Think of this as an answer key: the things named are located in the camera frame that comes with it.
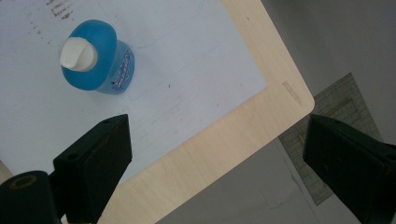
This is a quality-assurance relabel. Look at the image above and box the grey square floor mat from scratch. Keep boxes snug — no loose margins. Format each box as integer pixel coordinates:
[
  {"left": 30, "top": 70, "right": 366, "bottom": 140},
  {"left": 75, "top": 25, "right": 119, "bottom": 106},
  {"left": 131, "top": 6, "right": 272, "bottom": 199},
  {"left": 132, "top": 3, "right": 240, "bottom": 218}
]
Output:
[{"left": 277, "top": 72, "right": 385, "bottom": 206}]

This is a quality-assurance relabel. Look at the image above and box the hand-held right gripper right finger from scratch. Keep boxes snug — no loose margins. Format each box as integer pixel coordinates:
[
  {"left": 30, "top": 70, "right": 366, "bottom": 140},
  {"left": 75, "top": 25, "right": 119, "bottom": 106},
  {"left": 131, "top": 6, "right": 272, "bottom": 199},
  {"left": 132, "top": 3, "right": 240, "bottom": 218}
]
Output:
[{"left": 302, "top": 113, "right": 396, "bottom": 224}]

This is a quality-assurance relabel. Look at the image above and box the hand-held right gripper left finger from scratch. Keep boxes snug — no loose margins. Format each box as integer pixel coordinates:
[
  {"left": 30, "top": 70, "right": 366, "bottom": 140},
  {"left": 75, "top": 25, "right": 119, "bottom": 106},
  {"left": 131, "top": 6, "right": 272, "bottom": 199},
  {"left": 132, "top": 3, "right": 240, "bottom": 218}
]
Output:
[{"left": 52, "top": 113, "right": 134, "bottom": 224}]

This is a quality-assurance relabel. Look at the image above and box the blue bottle with white cap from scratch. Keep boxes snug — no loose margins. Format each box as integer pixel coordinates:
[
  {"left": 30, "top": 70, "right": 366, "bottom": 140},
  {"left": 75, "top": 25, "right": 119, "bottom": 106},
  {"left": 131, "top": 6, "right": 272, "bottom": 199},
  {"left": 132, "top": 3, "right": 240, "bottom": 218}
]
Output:
[{"left": 57, "top": 19, "right": 136, "bottom": 95}]

